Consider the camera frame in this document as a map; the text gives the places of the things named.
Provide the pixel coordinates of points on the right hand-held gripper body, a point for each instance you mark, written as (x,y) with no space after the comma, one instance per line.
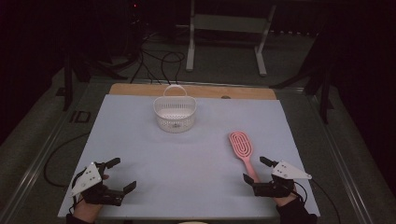
(288,172)

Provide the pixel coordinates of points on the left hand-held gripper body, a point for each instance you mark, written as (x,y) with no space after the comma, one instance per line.
(87,179)

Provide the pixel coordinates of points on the pink hairbrush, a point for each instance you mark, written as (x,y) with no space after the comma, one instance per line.
(241,143)

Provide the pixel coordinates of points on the white perforated plastic basket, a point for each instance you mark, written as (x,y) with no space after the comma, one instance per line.
(175,113)

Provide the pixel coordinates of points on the person's right hand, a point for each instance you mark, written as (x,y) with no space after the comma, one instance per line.
(285,200)

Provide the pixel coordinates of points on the person's left hand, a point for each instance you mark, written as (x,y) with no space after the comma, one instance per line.
(87,211)

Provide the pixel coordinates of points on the pale table cover sheet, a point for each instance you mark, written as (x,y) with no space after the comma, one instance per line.
(186,168)

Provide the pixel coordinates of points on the black tripod stand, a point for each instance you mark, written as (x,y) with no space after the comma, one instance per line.
(323,90)
(68,84)

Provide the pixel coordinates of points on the white metal stand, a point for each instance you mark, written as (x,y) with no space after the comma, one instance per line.
(230,23)

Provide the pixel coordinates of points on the metal floor rail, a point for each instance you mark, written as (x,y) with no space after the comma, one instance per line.
(34,165)
(339,158)

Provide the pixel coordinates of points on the black floor bracket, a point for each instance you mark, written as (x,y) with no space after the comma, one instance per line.
(80,117)

